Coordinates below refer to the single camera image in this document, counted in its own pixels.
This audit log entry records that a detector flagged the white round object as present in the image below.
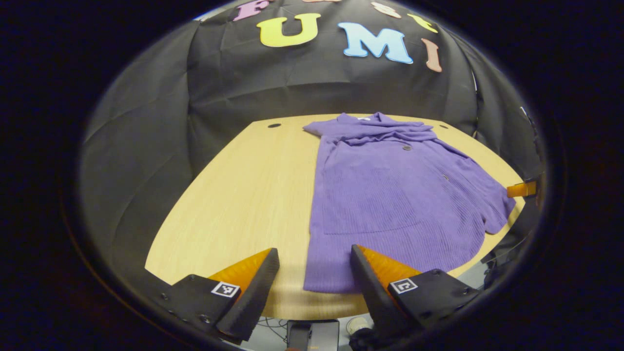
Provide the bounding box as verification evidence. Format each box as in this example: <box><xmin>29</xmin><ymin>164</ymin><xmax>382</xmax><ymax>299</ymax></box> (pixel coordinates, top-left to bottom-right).
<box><xmin>347</xmin><ymin>317</ymin><xmax>373</xmax><ymax>335</ymax></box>

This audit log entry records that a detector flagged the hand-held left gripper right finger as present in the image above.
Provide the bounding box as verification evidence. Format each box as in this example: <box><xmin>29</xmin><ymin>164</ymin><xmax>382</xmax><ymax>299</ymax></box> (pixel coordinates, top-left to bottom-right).
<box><xmin>350</xmin><ymin>244</ymin><xmax>481</xmax><ymax>342</ymax></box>

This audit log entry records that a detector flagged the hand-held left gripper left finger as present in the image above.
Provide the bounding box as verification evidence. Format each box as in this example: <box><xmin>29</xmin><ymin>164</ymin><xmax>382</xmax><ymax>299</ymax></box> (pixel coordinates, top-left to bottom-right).
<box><xmin>158</xmin><ymin>248</ymin><xmax>281</xmax><ymax>343</ymax></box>

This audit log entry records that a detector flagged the black backdrop cloth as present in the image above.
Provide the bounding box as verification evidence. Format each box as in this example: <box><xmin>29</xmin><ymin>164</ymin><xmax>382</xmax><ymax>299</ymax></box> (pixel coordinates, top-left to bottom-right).
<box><xmin>80</xmin><ymin>0</ymin><xmax>546</xmax><ymax>293</ymax></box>

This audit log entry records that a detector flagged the black box device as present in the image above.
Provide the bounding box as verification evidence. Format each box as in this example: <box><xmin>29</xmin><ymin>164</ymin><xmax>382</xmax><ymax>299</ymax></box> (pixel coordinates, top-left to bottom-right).
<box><xmin>288</xmin><ymin>319</ymin><xmax>340</xmax><ymax>351</ymax></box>

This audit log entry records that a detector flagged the purple knit cardigan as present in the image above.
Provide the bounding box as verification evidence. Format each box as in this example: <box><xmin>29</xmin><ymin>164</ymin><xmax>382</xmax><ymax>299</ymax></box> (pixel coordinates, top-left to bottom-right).
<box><xmin>302</xmin><ymin>112</ymin><xmax>516</xmax><ymax>294</ymax></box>

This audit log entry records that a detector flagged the dark cloth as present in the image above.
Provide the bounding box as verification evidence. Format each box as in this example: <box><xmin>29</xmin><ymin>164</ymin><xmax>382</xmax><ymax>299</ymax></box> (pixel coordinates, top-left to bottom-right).
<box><xmin>349</xmin><ymin>328</ymin><xmax>390</xmax><ymax>351</ymax></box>

